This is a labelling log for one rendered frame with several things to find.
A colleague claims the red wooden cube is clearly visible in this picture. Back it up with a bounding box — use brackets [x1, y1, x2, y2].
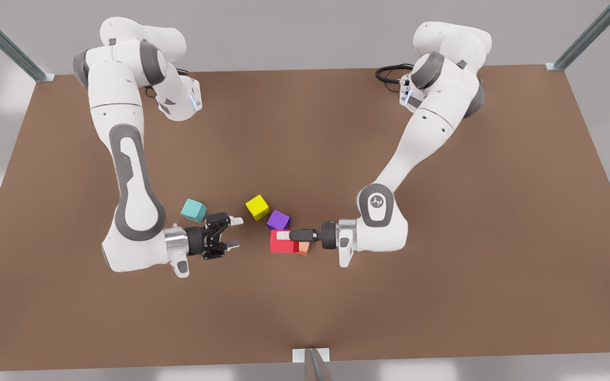
[270, 230, 300, 253]

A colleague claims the purple wooden cube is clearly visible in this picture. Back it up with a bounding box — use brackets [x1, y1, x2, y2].
[266, 210, 291, 232]

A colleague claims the yellow wooden cube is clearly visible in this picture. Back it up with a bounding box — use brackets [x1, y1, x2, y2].
[245, 194, 271, 222]

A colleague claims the teal wooden cube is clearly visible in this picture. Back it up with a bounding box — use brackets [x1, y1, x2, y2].
[181, 198, 208, 223]

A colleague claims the silver frame post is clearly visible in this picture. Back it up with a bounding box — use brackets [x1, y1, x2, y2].
[292, 348, 332, 381]
[0, 0, 56, 83]
[545, 0, 610, 71]

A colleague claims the black cable loop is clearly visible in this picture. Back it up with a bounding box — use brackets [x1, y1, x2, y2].
[375, 63, 415, 94]

